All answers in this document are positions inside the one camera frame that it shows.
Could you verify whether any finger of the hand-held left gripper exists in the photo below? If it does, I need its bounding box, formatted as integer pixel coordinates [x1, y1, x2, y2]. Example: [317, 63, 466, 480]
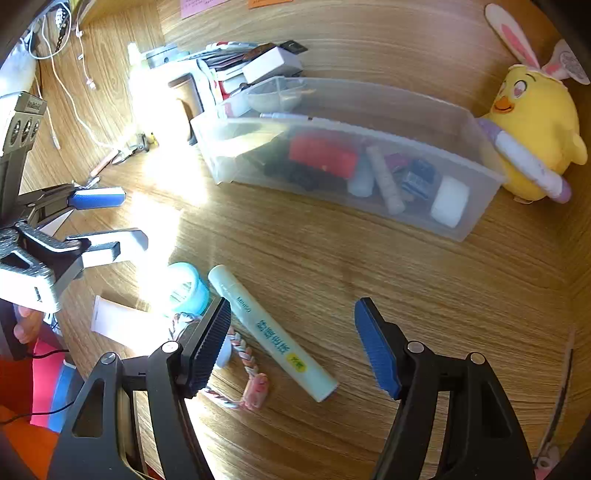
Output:
[18, 224, 149, 269]
[18, 183, 127, 234]

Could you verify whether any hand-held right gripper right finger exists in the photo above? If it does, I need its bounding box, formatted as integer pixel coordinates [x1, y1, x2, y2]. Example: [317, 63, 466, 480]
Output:
[353, 296, 535, 480]

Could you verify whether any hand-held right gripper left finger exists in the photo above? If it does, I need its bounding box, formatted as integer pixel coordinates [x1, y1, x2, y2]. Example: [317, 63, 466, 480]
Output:
[47, 296, 232, 480]

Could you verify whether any pale green tube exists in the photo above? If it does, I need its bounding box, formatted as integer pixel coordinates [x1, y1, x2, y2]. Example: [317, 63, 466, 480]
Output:
[208, 264, 339, 403]

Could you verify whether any clear plastic storage bin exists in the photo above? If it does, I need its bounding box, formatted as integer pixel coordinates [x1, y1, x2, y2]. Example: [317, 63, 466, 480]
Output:
[190, 76, 508, 243]

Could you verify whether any white glue stick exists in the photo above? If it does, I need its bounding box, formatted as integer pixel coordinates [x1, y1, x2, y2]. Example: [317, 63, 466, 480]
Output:
[347, 154, 375, 198]

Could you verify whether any dark striped packet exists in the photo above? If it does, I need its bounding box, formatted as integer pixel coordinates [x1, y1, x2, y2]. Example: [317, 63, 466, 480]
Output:
[399, 159, 437, 200]

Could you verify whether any white marker pen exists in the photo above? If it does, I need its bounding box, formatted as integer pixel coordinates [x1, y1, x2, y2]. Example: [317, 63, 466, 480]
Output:
[259, 111, 319, 123]

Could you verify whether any red pouch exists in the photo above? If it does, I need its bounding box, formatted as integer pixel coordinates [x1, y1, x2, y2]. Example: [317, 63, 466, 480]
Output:
[288, 134, 360, 178]

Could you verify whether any person's left hand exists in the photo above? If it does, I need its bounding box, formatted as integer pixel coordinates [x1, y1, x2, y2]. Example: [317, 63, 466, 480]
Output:
[13, 305, 47, 346]

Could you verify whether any light blue round container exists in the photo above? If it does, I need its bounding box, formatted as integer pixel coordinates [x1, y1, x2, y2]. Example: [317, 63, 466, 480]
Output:
[167, 261, 212, 320]

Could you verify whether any white flat tube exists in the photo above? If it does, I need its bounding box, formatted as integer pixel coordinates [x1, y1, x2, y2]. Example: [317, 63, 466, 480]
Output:
[90, 295, 151, 347]

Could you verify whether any pink blue cloth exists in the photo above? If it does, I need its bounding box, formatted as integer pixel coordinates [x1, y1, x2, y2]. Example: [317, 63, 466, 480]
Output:
[28, 337, 88, 435]

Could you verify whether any beige lidded pitcher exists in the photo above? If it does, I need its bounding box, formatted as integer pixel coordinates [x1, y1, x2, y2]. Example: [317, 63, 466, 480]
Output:
[167, 65, 218, 144]

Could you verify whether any orange jacket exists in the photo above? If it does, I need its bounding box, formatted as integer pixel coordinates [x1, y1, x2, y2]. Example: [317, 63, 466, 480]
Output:
[0, 355, 61, 480]

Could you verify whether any white roll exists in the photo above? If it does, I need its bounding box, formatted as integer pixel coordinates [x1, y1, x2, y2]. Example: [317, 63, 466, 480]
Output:
[430, 176, 471, 228]

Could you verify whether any red white box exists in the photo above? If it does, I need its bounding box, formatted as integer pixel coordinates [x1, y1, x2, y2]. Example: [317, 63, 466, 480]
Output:
[217, 78, 250, 100]

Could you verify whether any beige ridged stick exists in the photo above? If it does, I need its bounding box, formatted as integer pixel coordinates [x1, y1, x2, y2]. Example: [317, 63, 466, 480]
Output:
[367, 145, 406, 214]

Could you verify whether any stack of papers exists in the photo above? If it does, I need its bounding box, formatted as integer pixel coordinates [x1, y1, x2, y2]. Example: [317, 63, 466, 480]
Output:
[175, 41, 259, 93]

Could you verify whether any small black object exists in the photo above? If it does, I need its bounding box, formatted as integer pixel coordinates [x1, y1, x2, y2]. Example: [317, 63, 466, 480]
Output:
[263, 159, 324, 191]

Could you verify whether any pink paper sheet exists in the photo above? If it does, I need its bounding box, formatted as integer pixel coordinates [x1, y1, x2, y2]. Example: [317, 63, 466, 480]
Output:
[180, 0, 232, 19]

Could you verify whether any dark brown packet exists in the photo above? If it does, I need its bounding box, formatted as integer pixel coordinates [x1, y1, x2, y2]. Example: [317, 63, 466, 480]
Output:
[242, 42, 278, 61]

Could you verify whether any white cardboard box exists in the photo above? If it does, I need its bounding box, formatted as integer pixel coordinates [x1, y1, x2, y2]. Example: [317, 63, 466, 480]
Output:
[242, 48, 303, 84]

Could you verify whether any yellow chick plush toy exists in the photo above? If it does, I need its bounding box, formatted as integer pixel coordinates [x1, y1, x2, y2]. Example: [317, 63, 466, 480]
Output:
[478, 4, 591, 205]

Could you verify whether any pink white braided cord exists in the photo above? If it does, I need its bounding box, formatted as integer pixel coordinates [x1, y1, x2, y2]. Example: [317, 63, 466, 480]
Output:
[168, 311, 271, 411]

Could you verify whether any white earphone cable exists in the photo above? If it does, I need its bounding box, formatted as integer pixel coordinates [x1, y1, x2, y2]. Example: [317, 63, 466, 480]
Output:
[39, 0, 98, 88]

